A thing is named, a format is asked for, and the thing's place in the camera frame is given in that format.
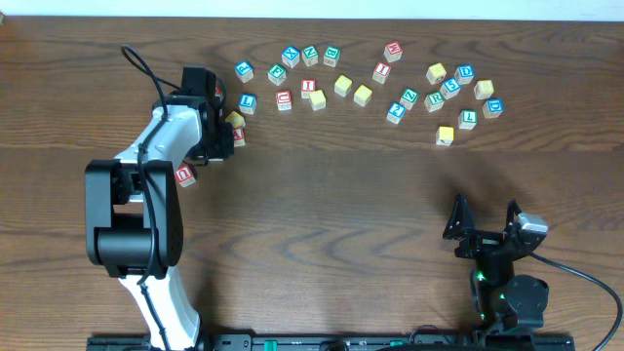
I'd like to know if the green R block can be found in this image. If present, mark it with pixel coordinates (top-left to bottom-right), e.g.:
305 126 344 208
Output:
424 92 445 112

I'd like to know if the yellow O block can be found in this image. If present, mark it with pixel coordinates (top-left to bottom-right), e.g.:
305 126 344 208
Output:
334 75 353 98

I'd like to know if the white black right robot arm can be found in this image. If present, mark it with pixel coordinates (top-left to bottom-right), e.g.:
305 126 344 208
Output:
443 194 549 332

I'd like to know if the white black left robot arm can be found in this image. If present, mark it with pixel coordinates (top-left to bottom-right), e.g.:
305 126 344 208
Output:
85 96 233 350

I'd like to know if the red A block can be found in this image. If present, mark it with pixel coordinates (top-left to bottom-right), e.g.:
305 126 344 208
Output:
233 128 246 147

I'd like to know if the yellow G block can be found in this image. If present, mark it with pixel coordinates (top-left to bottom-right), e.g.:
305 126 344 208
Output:
225 111 246 129

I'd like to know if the blue L block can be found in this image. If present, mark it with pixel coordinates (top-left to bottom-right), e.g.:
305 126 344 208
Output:
239 94 257 114

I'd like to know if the red O block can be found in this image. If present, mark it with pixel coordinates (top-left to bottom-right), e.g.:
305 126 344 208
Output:
175 163 197 187

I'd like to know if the blue P block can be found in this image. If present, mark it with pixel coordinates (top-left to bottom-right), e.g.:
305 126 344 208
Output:
235 60 254 83

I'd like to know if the red U block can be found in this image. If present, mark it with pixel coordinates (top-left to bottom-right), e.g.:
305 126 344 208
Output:
276 90 293 111

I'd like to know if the green F block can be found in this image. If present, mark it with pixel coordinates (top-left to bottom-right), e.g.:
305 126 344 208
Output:
267 63 287 86

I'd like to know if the yellow W block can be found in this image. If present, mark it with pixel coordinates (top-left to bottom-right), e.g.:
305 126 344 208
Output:
436 126 454 146

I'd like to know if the green L block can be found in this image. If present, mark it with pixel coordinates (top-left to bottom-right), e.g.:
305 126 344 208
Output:
458 109 478 130

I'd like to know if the blue D block lower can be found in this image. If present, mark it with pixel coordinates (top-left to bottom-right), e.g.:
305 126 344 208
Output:
483 98 504 119

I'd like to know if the blue d block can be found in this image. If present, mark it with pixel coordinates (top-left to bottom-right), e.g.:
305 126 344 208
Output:
483 98 504 119
453 64 475 85

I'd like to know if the red i block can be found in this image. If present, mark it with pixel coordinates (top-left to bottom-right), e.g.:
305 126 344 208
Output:
372 62 391 84
300 79 316 99

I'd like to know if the yellow S block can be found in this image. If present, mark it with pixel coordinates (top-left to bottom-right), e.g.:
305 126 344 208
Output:
308 90 327 111

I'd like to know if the blue X block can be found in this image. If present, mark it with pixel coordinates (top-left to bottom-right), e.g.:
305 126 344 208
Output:
281 46 300 68

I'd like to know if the green N block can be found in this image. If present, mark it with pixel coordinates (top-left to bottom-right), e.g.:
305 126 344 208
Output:
301 45 319 66

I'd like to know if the yellow 8 block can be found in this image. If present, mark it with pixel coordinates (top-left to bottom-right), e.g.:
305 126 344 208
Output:
474 80 494 100

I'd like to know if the blue 2 block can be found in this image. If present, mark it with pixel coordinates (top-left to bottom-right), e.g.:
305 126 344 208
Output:
386 101 407 125

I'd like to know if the blue 5 block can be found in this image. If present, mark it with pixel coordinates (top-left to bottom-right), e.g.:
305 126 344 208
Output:
440 78 461 99

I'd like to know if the green Z block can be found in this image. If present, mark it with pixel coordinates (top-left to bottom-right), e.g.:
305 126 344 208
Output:
400 88 419 110

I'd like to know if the green B block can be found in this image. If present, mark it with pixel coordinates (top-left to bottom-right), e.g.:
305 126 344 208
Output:
323 46 341 67

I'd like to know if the blue D block upper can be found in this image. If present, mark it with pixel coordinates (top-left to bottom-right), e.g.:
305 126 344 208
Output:
453 64 475 85

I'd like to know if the red I block right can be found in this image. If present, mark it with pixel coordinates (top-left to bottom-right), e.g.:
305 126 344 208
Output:
372 62 391 84

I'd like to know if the red H block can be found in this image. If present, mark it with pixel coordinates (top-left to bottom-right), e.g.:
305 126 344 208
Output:
384 41 403 62

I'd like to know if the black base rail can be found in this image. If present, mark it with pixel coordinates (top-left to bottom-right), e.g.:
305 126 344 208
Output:
86 332 576 351

